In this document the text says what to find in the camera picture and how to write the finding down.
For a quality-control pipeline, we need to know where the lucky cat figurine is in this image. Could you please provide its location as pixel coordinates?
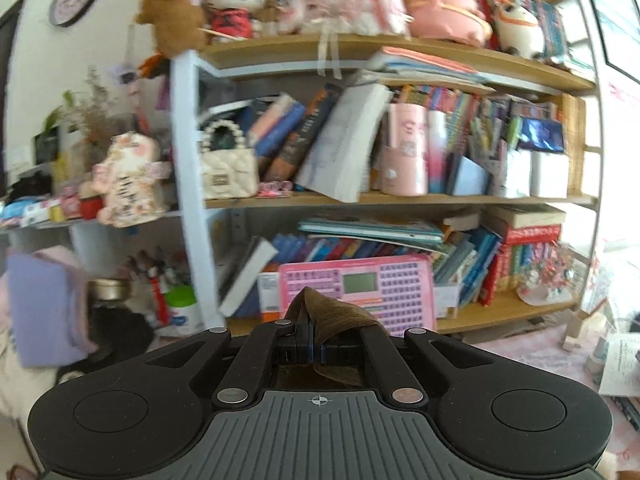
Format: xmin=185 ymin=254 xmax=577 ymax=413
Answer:
xmin=92 ymin=132 xmax=171 ymax=229

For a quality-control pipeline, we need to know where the pink frilly plush doll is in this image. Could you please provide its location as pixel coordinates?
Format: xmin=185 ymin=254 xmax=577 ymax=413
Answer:
xmin=278 ymin=0 xmax=411 ymax=37

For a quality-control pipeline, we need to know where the colourful candy bouquet ornament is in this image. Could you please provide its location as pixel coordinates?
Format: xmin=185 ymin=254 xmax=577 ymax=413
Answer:
xmin=516 ymin=242 xmax=575 ymax=307

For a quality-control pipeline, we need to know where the white cat plush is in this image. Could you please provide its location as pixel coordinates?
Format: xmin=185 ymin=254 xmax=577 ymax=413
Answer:
xmin=494 ymin=3 xmax=544 ymax=60

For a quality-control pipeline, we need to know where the red thick dictionary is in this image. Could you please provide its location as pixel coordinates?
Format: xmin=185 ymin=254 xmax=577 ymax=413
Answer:
xmin=491 ymin=220 xmax=562 ymax=246

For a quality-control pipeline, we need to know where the hello kitty plush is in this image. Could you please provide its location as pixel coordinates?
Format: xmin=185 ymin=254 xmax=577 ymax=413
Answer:
xmin=204 ymin=0 xmax=267 ymax=42

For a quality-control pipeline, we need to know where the large white leaning book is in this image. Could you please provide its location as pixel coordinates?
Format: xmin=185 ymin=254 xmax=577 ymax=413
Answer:
xmin=295 ymin=84 xmax=393 ymax=204

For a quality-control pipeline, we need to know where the white wooden bookshelf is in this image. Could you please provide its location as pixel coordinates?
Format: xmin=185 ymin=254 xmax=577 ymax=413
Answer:
xmin=170 ymin=14 xmax=603 ymax=334

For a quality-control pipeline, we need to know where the white leaning book lower shelf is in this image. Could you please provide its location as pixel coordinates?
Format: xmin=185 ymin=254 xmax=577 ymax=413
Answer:
xmin=219 ymin=236 xmax=278 ymax=318

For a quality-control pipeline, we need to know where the pink keyboard learning toy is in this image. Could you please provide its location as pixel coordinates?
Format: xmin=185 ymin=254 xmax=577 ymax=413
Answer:
xmin=278 ymin=255 xmax=436 ymax=337

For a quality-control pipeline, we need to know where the lilac folded cloth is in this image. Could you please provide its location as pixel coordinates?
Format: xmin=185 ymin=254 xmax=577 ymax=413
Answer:
xmin=6 ymin=246 xmax=98 ymax=368

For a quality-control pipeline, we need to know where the cream quilted pearl handbag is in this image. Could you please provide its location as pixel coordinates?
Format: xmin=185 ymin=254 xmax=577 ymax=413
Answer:
xmin=200 ymin=119 xmax=259 ymax=200

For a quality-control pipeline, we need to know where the brown cloth garment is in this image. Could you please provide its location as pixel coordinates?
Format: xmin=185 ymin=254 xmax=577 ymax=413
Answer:
xmin=278 ymin=287 xmax=388 ymax=390

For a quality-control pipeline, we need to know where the pink round plush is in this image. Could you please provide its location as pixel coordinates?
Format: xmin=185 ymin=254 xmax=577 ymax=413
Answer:
xmin=404 ymin=0 xmax=492 ymax=48

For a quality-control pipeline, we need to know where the orange white small box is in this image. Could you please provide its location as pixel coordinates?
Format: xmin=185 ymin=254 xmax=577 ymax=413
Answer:
xmin=257 ymin=272 xmax=280 ymax=322

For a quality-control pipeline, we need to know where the white green-lid jar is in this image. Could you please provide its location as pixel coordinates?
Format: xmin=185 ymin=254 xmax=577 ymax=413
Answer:
xmin=164 ymin=285 xmax=204 ymax=336

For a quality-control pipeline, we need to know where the pink checked table mat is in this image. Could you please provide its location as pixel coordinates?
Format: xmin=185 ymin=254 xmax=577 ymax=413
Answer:
xmin=477 ymin=326 xmax=639 ymax=471

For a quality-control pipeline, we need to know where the brass bowl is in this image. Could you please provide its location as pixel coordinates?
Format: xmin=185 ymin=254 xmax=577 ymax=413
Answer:
xmin=88 ymin=278 xmax=131 ymax=301

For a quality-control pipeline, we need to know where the brown teddy bear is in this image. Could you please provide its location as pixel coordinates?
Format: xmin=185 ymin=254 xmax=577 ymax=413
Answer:
xmin=134 ymin=0 xmax=207 ymax=58

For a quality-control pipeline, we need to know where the pink cylinder box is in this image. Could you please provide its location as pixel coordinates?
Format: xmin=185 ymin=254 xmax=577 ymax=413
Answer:
xmin=381 ymin=103 xmax=427 ymax=197

